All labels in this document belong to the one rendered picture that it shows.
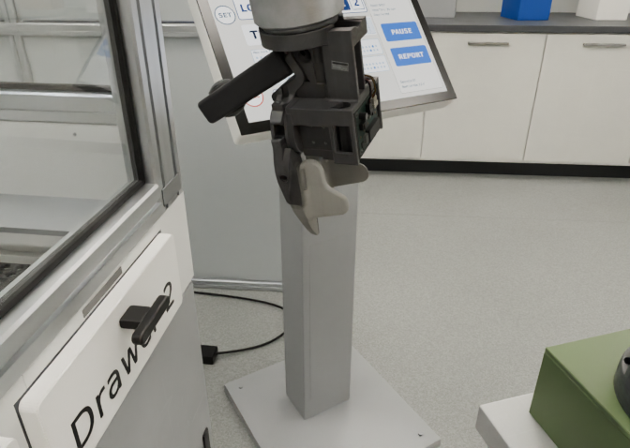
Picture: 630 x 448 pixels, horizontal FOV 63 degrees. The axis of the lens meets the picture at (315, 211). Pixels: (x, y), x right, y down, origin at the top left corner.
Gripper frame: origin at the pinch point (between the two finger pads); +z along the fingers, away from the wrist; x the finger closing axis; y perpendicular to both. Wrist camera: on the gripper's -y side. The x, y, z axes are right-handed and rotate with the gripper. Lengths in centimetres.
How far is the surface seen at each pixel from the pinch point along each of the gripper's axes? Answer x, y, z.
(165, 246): -3.4, -20.1, 5.9
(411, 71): 66, -8, 11
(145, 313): -13.9, -14.5, 5.4
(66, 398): -25.3, -13.5, 3.8
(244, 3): 49, -35, -9
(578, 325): 112, 38, 130
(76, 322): -19.5, -16.7, 1.4
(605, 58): 274, 41, 89
